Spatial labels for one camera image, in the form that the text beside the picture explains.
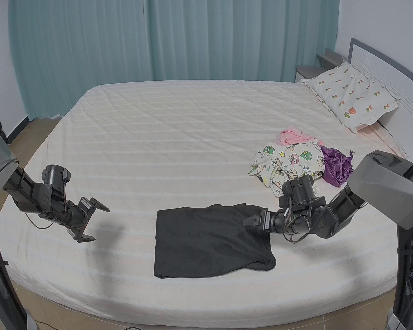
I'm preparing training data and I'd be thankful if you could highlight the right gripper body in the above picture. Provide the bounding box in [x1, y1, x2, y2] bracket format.
[260, 210, 287, 234]

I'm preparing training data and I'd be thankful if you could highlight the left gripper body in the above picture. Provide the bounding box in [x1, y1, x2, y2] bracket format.
[64, 198, 96, 241]

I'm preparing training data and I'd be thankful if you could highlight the black T-shirt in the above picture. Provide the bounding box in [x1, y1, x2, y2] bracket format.
[153, 203, 277, 279]

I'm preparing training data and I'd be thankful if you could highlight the bed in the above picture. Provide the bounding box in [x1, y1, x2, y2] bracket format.
[0, 38, 413, 326]

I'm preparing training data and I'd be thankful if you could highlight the white printed garment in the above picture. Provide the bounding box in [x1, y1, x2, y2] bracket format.
[247, 141, 326, 197]

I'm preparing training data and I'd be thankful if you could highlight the purple garment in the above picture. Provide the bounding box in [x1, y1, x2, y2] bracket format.
[320, 145, 356, 187]

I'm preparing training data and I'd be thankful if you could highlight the pink garment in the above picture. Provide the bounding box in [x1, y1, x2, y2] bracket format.
[275, 125, 326, 147]

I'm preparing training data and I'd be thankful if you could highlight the white printed pillow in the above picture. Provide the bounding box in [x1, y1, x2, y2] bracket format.
[303, 61, 400, 134]

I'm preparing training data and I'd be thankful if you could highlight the grey white bedside table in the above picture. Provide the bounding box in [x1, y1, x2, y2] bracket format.
[295, 48, 346, 83]

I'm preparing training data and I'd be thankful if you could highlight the blue-green curtain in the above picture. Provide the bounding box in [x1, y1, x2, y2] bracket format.
[8, 0, 155, 119]
[148, 0, 341, 82]

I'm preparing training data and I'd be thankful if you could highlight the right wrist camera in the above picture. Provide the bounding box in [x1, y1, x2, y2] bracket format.
[280, 175, 320, 205]

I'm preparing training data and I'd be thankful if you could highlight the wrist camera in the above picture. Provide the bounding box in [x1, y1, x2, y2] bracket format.
[41, 165, 72, 193]
[280, 175, 320, 205]

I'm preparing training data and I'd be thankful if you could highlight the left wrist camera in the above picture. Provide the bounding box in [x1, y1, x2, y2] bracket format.
[41, 165, 72, 193]

